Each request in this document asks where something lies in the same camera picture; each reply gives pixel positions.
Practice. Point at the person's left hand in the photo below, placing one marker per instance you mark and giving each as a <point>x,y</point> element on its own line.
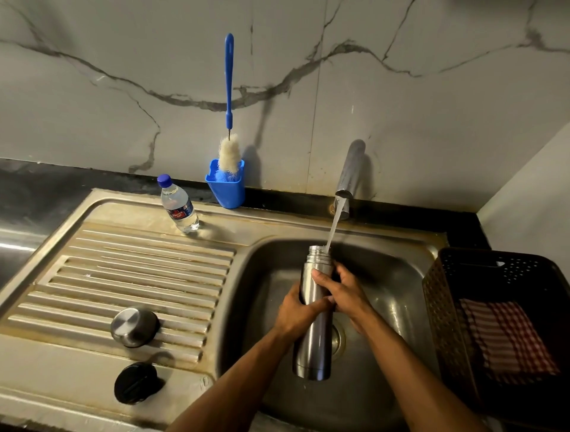
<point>297,315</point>

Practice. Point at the person's right hand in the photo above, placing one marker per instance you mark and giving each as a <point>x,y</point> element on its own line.
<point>352,297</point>

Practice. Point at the person's right thumb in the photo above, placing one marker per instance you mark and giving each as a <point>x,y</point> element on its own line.
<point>324,282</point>

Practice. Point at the person's left thumb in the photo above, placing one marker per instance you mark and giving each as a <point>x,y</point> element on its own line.
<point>319,304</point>

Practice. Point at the stainless steel flask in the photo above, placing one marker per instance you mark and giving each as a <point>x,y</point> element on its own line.
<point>315,320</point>

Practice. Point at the person's left forearm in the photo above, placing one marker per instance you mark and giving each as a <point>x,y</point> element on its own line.
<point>231,382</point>

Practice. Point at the person's right forearm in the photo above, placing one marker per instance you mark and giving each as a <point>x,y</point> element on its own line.
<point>414,378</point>

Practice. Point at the sink drain strainer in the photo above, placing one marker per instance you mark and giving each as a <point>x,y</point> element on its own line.
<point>337,340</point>

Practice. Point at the steel tap spout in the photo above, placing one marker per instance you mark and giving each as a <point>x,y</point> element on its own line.
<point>350,171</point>

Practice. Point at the blue plastic holder cup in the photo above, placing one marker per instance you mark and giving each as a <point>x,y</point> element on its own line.
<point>227,188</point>

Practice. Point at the stainless steel sink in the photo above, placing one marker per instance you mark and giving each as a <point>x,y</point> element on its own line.
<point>178,302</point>

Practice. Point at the small plastic water bottle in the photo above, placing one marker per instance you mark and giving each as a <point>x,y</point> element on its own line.
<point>179,205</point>

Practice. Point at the black perforated plastic basket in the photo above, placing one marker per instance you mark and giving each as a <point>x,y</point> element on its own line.
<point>498,329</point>

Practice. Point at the steel flask cap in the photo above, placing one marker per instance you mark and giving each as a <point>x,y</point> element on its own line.
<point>134,326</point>

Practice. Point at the red checked cloth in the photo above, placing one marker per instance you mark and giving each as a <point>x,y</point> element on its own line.
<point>507,338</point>

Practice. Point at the black flask stopper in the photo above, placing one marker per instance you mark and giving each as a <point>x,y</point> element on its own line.
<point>136,382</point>

